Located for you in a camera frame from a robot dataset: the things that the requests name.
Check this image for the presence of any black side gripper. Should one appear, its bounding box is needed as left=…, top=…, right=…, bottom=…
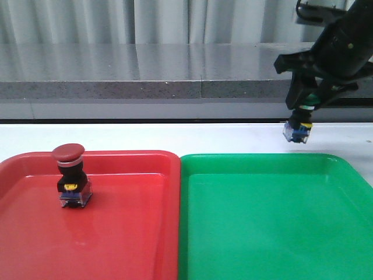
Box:
left=274, top=1, right=372, bottom=111

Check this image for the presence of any green mushroom push button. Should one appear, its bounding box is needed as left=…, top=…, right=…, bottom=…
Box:
left=283, top=94, right=320, bottom=144

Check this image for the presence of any red mushroom push button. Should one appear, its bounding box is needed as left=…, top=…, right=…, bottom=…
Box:
left=52, top=143, right=93, bottom=208

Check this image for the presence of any green plastic tray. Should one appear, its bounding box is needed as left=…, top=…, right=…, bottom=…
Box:
left=178, top=153, right=372, bottom=279

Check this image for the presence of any red plastic tray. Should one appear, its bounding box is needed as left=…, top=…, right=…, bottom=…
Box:
left=1, top=150, right=180, bottom=279

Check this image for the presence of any grey stone counter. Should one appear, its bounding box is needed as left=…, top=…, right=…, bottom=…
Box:
left=0, top=41, right=373, bottom=123

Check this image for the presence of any white pleated curtain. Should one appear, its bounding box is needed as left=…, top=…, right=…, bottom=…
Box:
left=1, top=0, right=322, bottom=44

